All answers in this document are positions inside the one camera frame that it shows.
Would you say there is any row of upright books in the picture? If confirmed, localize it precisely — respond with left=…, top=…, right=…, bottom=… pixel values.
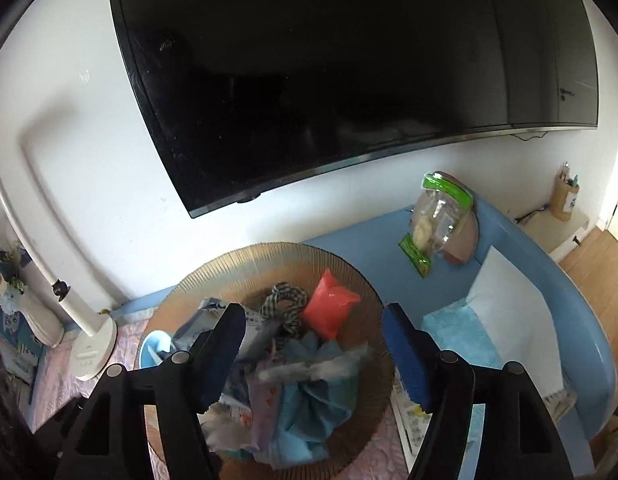
left=0, top=305, right=45, bottom=386

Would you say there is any pink patterned blanket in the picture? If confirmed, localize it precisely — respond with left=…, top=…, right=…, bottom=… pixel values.
left=26, top=317, right=415, bottom=480

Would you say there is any grey blue printed packet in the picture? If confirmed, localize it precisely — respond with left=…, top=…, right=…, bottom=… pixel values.
left=171, top=297, right=270, bottom=361

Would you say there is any clear snack bag green label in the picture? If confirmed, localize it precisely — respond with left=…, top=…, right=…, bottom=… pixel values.
left=398, top=172, right=476, bottom=278

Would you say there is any checked fabric scrunchie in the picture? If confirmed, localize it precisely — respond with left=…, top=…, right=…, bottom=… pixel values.
left=261, top=283, right=310, bottom=338

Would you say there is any artificial flower bouquet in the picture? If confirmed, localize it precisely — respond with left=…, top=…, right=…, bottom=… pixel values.
left=0, top=217, right=30, bottom=311

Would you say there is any white ribbed vase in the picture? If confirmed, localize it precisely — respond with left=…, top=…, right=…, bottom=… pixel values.
left=22, top=290, right=65, bottom=348

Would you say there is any tan pen holder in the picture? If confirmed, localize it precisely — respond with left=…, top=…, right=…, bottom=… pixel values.
left=551, top=162, right=580, bottom=222

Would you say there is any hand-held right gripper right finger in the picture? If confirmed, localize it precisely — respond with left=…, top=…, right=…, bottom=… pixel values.
left=381, top=302, right=570, bottom=480

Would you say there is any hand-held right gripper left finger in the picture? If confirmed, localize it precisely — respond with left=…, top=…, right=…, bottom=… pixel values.
left=54, top=302, right=247, bottom=480

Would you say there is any teal velvet pouch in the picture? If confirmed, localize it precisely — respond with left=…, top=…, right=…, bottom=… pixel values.
left=269, top=335, right=360, bottom=466

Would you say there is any white paper sheet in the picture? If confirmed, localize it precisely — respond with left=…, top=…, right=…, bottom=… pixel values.
left=464, top=246, right=564, bottom=396

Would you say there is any blue plastic tub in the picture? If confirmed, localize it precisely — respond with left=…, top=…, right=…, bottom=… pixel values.
left=419, top=195, right=617, bottom=441

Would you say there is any dusty pink curved bowl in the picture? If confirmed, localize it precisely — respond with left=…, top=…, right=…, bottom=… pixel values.
left=439, top=175, right=482, bottom=266

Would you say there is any light blue towel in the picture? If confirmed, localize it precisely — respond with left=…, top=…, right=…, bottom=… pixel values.
left=421, top=305, right=504, bottom=371

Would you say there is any black television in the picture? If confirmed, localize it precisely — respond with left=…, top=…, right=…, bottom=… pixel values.
left=106, top=0, right=600, bottom=219

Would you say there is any printed paper sheet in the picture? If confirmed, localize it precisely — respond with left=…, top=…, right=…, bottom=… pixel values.
left=391, top=375, right=440, bottom=466

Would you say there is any white side table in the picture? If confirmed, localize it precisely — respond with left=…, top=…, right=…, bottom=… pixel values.
left=514, top=210, right=590, bottom=263

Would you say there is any amber ribbed glass bowl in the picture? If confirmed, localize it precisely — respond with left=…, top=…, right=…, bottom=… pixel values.
left=138, top=242, right=396, bottom=476

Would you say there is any blue plastic ring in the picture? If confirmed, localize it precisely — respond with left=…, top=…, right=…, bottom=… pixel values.
left=139, top=330, right=177, bottom=368

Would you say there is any red orange soft pouch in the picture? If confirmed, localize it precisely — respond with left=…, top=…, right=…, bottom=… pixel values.
left=300, top=268, right=361, bottom=342

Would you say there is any grey white fluffy toy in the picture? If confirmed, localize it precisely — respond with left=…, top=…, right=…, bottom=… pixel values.
left=259, top=347, right=372, bottom=382

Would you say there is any white desk lamp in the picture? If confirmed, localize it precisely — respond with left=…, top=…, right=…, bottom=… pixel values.
left=0, top=152, right=117, bottom=381

